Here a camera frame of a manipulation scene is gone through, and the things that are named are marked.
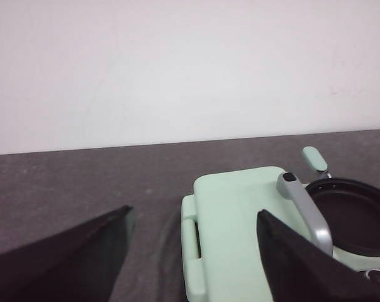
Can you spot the mint green sandwich maker lid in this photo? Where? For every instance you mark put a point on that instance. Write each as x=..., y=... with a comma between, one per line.
x=220, y=249

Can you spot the silver left control knob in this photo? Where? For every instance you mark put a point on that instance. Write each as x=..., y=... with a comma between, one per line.
x=373, y=276

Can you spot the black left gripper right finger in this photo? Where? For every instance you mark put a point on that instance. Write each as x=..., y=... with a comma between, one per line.
x=296, y=270

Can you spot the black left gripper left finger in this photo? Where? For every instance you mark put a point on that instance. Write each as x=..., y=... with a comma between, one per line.
x=78, y=264

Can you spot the mint green breakfast maker base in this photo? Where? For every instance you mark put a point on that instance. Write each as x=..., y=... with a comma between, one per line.
x=358, y=263

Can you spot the black frying pan green handle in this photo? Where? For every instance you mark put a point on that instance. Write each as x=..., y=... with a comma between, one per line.
x=350, y=207

